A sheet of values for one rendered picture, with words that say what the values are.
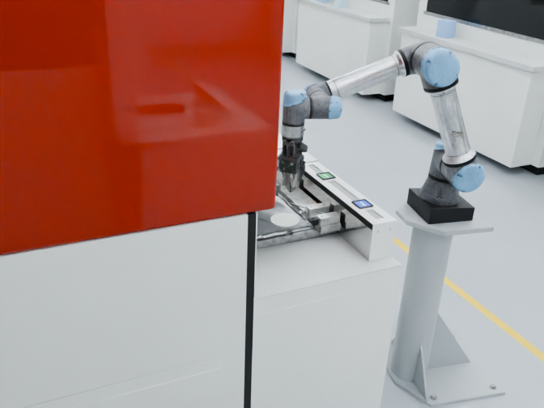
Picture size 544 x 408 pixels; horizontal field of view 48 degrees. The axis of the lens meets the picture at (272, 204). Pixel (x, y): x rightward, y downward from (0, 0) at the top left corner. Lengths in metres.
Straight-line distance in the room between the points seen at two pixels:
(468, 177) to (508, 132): 2.99
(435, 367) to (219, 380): 1.48
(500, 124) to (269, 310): 3.67
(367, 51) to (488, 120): 1.88
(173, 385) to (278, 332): 0.45
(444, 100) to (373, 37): 4.64
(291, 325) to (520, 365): 1.48
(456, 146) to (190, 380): 1.19
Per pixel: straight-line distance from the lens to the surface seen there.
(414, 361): 2.78
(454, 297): 3.50
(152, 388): 1.62
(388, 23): 6.77
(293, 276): 1.95
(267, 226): 2.07
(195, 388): 1.67
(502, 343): 3.25
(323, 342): 2.07
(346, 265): 2.03
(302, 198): 2.32
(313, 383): 2.17
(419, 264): 2.51
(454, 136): 2.17
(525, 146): 5.25
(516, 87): 5.12
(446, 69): 2.05
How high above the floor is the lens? 1.87
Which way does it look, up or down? 26 degrees down
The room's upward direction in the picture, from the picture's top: 2 degrees clockwise
